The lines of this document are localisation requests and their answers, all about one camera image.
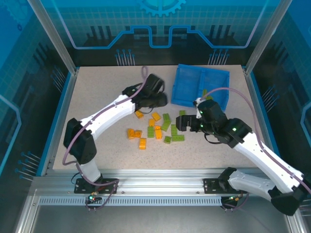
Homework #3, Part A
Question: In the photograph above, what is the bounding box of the blue two-compartment bin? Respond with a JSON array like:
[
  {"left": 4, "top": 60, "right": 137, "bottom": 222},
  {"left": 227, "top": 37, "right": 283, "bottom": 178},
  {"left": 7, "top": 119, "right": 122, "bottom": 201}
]
[{"left": 171, "top": 63, "right": 231, "bottom": 114}]

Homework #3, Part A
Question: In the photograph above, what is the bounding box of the blue table edge strip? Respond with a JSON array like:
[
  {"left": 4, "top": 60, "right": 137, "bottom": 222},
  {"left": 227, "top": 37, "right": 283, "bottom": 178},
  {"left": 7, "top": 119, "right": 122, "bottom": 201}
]
[
  {"left": 35, "top": 71, "right": 73, "bottom": 177},
  {"left": 250, "top": 71, "right": 288, "bottom": 177}
]

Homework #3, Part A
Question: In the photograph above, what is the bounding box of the blue gear print backdrop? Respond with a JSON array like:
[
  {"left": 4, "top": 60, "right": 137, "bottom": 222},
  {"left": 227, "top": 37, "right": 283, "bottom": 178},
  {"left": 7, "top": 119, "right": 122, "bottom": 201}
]
[{"left": 46, "top": 0, "right": 275, "bottom": 67}]

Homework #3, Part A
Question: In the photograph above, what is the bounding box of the small connector board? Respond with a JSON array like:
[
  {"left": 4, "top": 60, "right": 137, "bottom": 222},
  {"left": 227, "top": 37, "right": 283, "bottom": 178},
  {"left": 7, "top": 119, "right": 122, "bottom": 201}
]
[
  {"left": 221, "top": 194, "right": 243, "bottom": 207},
  {"left": 85, "top": 193, "right": 103, "bottom": 205}
]

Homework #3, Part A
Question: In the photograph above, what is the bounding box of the blue printed side panel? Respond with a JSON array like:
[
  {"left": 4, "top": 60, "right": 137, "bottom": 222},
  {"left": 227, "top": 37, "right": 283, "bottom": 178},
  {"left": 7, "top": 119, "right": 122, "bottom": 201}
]
[
  {"left": 0, "top": 0, "right": 71, "bottom": 180},
  {"left": 252, "top": 0, "right": 311, "bottom": 195}
]

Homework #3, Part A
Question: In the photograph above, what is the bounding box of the thin black gripper wire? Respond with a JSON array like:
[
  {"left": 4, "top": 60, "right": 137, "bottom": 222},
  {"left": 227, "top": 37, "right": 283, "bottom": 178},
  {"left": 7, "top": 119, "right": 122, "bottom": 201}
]
[{"left": 204, "top": 133, "right": 221, "bottom": 144}]

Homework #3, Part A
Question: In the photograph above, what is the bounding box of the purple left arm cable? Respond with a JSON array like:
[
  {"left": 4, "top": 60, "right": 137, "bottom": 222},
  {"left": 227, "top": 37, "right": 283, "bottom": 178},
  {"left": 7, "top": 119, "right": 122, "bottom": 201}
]
[{"left": 62, "top": 65, "right": 149, "bottom": 212}]

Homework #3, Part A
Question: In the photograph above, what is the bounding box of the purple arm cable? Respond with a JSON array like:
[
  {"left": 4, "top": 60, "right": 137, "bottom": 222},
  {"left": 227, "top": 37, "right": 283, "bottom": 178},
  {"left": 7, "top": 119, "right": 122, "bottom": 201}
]
[
  {"left": 62, "top": 65, "right": 149, "bottom": 212},
  {"left": 200, "top": 87, "right": 311, "bottom": 212}
]

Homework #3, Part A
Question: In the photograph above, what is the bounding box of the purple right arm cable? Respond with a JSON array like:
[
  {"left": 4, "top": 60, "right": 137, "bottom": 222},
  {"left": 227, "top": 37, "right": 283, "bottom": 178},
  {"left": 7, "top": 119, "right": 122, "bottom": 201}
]
[{"left": 200, "top": 87, "right": 311, "bottom": 212}]

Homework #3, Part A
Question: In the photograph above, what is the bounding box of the aluminium front rail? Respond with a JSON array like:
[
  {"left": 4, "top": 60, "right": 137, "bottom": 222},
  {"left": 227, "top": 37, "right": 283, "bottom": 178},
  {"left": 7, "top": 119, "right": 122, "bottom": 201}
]
[{"left": 31, "top": 169, "right": 290, "bottom": 198}]

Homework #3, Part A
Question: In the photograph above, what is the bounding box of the slotted grey cable duct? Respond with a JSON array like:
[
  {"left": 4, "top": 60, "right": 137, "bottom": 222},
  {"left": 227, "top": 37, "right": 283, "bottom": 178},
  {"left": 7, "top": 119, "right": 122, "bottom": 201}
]
[{"left": 38, "top": 196, "right": 223, "bottom": 207}]

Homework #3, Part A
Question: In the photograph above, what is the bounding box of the grey metal base plate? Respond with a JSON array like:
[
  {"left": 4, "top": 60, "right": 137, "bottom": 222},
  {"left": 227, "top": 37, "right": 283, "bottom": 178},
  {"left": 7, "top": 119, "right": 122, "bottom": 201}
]
[{"left": 30, "top": 205, "right": 294, "bottom": 233}]

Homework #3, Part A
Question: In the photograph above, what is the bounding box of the aluminium frame post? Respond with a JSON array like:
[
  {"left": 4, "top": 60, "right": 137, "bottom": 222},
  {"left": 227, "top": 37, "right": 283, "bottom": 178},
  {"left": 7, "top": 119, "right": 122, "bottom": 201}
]
[
  {"left": 243, "top": 0, "right": 292, "bottom": 75},
  {"left": 26, "top": 0, "right": 80, "bottom": 75}
]

